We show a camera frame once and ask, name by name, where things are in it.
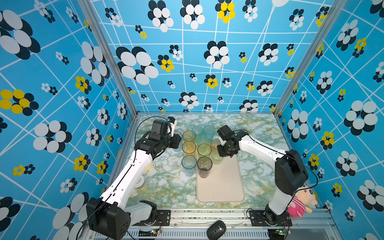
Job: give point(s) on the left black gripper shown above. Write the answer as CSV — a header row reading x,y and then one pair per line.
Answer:
x,y
176,141

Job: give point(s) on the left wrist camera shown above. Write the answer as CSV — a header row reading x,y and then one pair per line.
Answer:
x,y
172,125

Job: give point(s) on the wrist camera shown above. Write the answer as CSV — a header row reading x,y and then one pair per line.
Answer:
x,y
172,125
225,133

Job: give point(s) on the teal cup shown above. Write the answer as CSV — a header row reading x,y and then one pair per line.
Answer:
x,y
198,130
209,132

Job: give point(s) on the dark smoky cup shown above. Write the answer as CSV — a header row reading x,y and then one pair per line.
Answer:
x,y
204,165

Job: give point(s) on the green translucent cup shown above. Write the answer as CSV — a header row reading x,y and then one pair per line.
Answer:
x,y
204,150

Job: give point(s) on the pink plush doll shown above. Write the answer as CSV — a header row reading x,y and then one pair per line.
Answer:
x,y
301,202

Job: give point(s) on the grey-blue clear cup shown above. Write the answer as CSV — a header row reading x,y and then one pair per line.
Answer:
x,y
189,163

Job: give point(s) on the light green cup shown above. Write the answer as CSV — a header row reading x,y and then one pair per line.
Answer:
x,y
215,157

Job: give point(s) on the small amber cup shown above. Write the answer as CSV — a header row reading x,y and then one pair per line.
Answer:
x,y
215,143

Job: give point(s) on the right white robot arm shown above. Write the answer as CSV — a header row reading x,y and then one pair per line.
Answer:
x,y
290,171

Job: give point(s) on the amber cup front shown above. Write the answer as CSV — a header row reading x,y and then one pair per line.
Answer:
x,y
189,148

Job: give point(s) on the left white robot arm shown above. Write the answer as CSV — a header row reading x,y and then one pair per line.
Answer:
x,y
108,215

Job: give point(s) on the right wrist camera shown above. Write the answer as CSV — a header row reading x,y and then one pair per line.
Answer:
x,y
225,133

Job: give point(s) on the aluminium front frame rail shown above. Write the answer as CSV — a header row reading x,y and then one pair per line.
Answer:
x,y
192,224

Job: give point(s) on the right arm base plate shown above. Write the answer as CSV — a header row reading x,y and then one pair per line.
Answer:
x,y
262,218

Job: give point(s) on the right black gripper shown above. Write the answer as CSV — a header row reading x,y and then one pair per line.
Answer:
x,y
220,152

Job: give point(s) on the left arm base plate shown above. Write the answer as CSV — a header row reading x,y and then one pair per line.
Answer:
x,y
162,218

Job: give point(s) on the amber cup back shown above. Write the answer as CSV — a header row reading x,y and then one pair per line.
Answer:
x,y
189,136

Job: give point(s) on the black computer mouse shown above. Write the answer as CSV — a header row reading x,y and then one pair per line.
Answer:
x,y
216,230

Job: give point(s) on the beige plastic tray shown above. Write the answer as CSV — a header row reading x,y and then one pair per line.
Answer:
x,y
223,184

